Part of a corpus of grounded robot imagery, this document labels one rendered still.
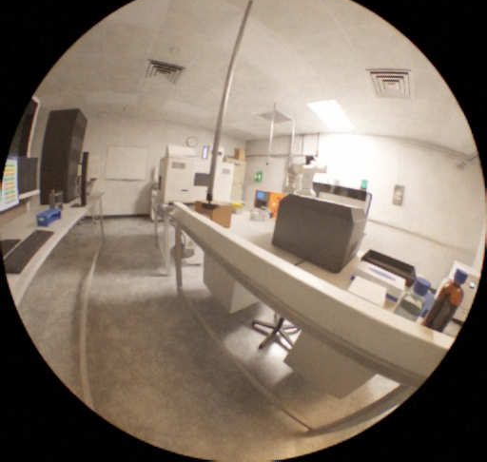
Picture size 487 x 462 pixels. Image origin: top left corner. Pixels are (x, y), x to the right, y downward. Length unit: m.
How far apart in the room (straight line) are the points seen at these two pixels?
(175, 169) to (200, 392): 1.96
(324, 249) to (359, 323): 0.42
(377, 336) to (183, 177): 1.89
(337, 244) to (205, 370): 1.16
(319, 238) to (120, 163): 4.64
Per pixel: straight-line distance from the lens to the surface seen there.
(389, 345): 0.47
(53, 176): 2.21
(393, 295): 0.73
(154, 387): 1.31
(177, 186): 1.83
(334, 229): 0.72
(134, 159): 4.77
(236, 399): 1.26
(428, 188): 3.83
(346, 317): 0.43
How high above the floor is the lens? 1.22
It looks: 13 degrees down
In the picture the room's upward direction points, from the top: 8 degrees clockwise
